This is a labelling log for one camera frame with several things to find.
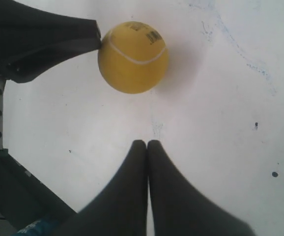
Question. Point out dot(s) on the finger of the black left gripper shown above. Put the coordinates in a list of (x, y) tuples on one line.
[(24, 29)]

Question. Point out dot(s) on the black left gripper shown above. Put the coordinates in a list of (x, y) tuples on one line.
[(29, 67)]

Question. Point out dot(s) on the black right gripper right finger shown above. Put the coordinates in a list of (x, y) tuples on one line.
[(181, 210)]

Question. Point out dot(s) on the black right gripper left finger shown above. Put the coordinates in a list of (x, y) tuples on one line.
[(121, 208)]

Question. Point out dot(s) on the yellow tennis ball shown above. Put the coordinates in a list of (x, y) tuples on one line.
[(133, 57)]

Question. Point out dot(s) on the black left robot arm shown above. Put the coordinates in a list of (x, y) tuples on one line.
[(23, 198)]

